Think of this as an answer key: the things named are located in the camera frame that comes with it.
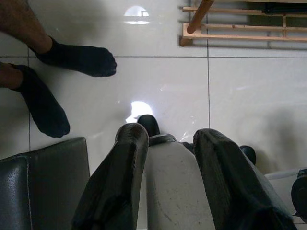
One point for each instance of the black leather seat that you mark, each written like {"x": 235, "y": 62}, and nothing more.
{"x": 45, "y": 184}

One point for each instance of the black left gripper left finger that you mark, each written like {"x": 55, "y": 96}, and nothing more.
{"x": 115, "y": 182}

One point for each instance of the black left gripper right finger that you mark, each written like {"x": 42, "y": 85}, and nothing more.
{"x": 230, "y": 187}

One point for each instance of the round wooden furniture leg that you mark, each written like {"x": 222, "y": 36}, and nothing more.
{"x": 199, "y": 16}

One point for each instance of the black ankle sock on foot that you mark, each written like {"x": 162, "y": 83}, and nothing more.
{"x": 45, "y": 110}
{"x": 81, "y": 58}

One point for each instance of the person's bare lower leg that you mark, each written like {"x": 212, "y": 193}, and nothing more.
{"x": 8, "y": 75}
{"x": 21, "y": 21}

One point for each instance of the light wooden slatted rack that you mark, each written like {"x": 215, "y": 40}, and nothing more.
{"x": 239, "y": 37}

